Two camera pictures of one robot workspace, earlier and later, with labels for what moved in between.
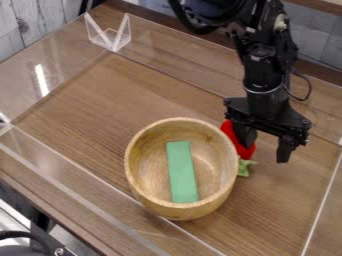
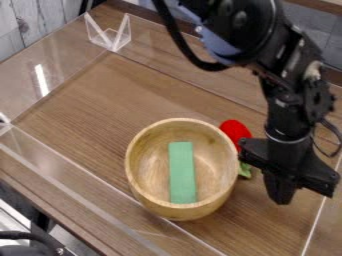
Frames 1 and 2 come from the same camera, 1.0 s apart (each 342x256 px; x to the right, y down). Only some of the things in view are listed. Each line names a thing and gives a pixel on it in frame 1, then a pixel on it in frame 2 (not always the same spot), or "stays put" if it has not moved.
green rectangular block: (182, 172) stays put
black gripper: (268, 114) to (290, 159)
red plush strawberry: (245, 152) stays put
